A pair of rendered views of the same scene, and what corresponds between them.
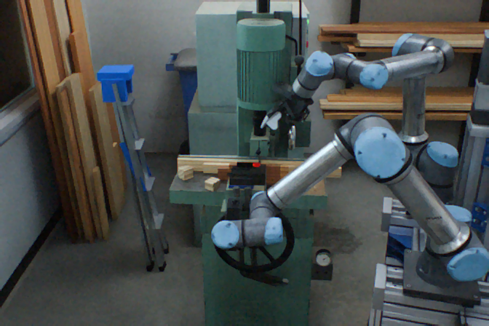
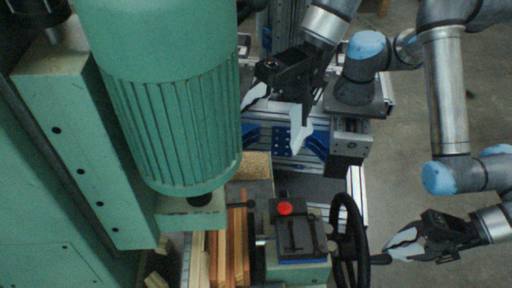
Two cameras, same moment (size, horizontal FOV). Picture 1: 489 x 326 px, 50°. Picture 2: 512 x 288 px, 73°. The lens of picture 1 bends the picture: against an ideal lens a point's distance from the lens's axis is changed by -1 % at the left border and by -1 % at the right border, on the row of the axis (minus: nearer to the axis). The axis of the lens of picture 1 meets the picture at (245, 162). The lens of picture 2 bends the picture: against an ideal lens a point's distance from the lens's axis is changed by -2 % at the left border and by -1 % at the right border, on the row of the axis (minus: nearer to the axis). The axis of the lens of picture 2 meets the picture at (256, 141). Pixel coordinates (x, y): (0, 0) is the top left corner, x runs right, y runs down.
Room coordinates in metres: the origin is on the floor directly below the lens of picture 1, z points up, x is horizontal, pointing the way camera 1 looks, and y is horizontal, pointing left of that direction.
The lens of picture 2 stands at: (1.87, 0.35, 1.65)
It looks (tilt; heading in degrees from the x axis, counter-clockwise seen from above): 47 degrees down; 262
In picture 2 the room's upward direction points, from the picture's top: straight up
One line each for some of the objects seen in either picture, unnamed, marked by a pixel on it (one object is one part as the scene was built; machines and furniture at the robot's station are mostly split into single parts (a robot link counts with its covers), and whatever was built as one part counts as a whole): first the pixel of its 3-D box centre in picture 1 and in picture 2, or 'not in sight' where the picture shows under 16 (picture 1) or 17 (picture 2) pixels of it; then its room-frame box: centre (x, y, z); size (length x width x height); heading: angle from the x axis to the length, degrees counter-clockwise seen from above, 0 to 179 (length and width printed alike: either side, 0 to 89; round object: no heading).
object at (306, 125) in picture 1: (299, 131); not in sight; (2.10, -0.23, 1.02); 0.09 x 0.07 x 0.12; 85
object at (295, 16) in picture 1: (298, 34); not in sight; (2.23, -0.22, 1.40); 0.10 x 0.06 x 0.16; 175
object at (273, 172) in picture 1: (254, 174); (244, 234); (1.84, -0.03, 0.94); 0.20 x 0.01 x 0.08; 85
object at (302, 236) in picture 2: (247, 175); (297, 228); (1.73, -0.01, 0.99); 0.13 x 0.11 x 0.06; 85
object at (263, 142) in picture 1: (260, 142); (192, 209); (1.95, -0.06, 1.03); 0.14 x 0.07 x 0.09; 175
